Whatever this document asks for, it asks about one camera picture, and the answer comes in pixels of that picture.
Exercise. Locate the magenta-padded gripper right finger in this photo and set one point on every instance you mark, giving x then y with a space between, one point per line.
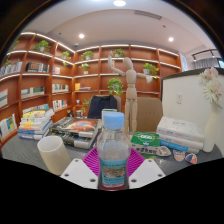
146 173

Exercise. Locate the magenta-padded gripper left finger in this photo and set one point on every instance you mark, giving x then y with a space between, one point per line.
78 173

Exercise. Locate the clear blue-capped water bottle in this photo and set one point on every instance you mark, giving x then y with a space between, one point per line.
113 150

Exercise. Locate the small foil snack packet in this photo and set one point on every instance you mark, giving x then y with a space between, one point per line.
191 158
179 155
163 151

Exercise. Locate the cream plastic cup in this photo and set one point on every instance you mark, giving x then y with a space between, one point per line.
53 156

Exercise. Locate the green white tissue box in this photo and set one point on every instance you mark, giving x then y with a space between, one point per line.
145 141

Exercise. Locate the blue wrapped paper pack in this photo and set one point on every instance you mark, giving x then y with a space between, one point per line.
173 146

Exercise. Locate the stack of dark-covered books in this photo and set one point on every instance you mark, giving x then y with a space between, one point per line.
76 128

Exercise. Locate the white wrapped paper pack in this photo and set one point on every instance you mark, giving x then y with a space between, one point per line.
180 126
180 140

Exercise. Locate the tan upholstered chair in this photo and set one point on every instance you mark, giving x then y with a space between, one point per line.
150 113

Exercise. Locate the stack of colourful books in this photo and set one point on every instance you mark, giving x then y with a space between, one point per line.
35 125

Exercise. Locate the chair with dark jacket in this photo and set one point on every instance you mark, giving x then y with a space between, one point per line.
101 106

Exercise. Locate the white ceramic jug vase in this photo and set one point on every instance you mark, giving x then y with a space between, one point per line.
211 133

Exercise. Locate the wooden artist mannequin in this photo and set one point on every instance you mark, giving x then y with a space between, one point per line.
130 96

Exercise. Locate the pink white flower bouquet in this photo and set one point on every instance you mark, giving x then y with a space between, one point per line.
211 86

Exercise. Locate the grey window curtain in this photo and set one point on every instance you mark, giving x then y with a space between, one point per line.
206 63

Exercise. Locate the recessed ceiling light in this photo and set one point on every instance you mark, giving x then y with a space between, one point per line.
170 39
81 35

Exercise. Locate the ceiling air vent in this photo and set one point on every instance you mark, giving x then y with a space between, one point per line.
148 14

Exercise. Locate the white wall switch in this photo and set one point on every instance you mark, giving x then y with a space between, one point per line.
179 98

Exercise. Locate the wooden wall shelf unit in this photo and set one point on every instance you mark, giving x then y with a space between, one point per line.
36 100

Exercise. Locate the black curtain rail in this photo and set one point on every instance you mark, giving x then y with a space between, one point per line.
205 51

